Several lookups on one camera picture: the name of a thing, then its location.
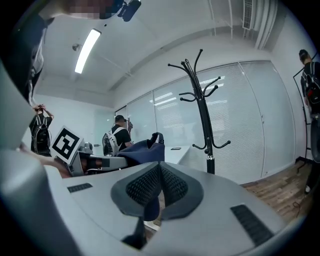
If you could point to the white ceiling air vent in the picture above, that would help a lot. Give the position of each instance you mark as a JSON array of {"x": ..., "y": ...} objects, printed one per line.
[{"x": 247, "y": 13}]

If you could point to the black framed marker card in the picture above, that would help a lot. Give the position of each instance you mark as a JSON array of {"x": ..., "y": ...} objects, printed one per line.
[{"x": 175, "y": 148}]

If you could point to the white table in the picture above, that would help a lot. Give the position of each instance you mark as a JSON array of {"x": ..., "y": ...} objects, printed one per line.
[{"x": 176, "y": 156}]

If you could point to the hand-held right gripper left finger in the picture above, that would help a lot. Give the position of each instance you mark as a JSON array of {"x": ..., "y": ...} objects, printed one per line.
[{"x": 100, "y": 200}]

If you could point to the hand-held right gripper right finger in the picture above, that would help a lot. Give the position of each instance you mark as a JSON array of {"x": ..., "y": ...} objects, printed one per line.
[{"x": 212, "y": 200}]

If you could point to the ceiling smoke detector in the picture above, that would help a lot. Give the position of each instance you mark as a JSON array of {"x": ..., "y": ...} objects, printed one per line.
[{"x": 76, "y": 47}]

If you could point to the black metal garment stand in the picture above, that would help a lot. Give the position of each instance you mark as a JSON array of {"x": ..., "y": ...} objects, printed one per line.
[{"x": 305, "y": 130}]

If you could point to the person's black clothing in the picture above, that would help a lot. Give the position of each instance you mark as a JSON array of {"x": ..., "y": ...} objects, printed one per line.
[{"x": 22, "y": 50}]

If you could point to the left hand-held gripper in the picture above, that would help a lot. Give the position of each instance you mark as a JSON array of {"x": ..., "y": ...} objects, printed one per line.
[{"x": 65, "y": 146}]

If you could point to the person's left forearm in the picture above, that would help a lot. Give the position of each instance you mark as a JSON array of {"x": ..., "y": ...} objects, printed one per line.
[{"x": 56, "y": 166}]

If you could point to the black metal coat rack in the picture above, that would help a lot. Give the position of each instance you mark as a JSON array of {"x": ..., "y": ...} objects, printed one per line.
[{"x": 206, "y": 125}]

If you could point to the long ceiling light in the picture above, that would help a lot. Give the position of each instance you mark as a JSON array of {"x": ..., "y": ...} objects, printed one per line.
[{"x": 87, "y": 51}]

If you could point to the dark blue cloth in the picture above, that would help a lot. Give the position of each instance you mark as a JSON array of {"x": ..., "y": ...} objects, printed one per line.
[{"x": 142, "y": 152}]

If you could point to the black head-worn camera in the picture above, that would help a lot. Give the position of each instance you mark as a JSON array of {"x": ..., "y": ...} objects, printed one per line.
[{"x": 130, "y": 10}]

